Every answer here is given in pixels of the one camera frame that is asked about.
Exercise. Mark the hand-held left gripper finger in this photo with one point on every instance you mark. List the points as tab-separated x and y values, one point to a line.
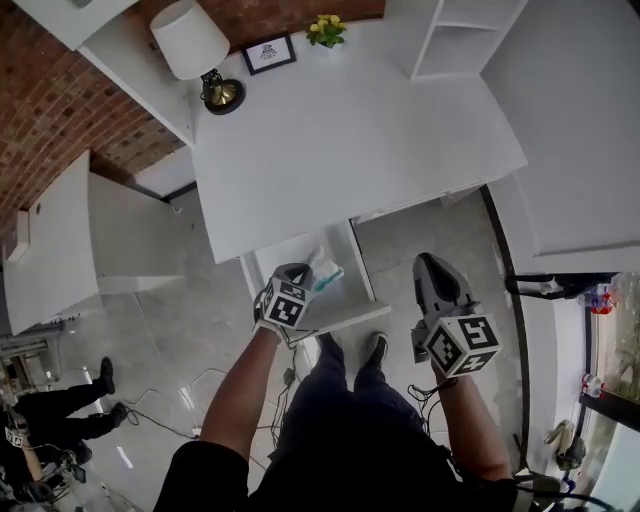
292	275

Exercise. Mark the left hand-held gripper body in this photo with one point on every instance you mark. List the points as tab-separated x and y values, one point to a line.
285	310

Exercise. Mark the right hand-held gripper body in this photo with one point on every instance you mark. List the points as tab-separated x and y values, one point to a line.
462	345

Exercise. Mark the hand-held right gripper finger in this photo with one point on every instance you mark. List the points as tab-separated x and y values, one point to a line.
420	295
445	287

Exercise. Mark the clear plastic bag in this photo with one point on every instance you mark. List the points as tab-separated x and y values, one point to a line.
326	270

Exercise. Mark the white drawer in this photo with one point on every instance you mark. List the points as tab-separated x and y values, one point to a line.
345	295

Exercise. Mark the person's right forearm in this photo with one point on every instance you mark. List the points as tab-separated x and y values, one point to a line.
470	430

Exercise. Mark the person's left forearm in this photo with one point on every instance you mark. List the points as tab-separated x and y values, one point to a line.
240	395

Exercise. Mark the person's right dark shoe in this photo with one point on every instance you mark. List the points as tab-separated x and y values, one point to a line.
377	349

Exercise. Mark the white desk with hutch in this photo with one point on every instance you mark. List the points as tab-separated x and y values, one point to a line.
340	150

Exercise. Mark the group of water bottles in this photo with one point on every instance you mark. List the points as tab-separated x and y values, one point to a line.
597	299

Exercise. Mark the person's dark clothed body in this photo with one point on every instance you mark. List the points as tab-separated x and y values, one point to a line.
350	450

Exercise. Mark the white side cabinet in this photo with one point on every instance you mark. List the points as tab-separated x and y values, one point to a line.
55	250

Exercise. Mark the yellow flower pot plant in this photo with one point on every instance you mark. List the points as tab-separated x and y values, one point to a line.
326	31

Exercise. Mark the white shade table lamp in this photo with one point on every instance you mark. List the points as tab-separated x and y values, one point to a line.
190	40

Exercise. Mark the white flat box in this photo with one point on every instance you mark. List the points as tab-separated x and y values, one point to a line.
17	240

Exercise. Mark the black picture frame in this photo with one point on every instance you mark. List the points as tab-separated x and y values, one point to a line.
269	54

